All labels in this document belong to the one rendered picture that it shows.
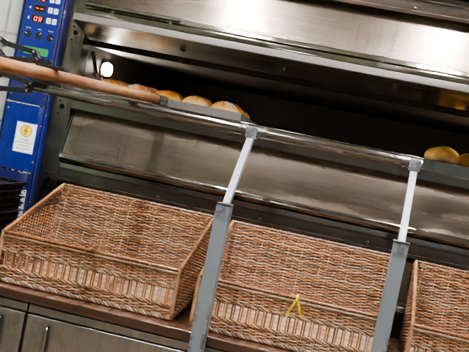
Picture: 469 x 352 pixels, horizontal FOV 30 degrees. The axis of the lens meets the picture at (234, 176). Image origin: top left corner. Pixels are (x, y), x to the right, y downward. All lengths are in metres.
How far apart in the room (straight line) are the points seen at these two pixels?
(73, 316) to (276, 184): 0.83
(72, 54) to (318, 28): 0.86
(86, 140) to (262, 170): 0.63
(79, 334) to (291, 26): 1.21
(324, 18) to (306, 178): 0.53
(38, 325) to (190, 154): 0.81
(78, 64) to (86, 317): 0.97
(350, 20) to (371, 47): 0.12
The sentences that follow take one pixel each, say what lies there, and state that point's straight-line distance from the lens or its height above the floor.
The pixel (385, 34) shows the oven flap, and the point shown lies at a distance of 2.94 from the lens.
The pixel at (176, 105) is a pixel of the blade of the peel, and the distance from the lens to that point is 3.00.
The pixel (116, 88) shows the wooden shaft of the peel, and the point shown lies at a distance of 2.46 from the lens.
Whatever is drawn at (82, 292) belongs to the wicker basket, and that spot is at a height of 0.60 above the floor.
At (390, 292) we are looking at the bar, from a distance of 2.34.
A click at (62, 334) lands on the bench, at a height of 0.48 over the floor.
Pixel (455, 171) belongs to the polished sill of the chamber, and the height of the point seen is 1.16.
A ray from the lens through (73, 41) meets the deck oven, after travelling 3.13.
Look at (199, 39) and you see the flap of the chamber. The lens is 2.85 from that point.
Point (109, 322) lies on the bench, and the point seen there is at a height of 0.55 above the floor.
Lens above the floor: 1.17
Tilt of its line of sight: 3 degrees down
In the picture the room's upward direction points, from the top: 11 degrees clockwise
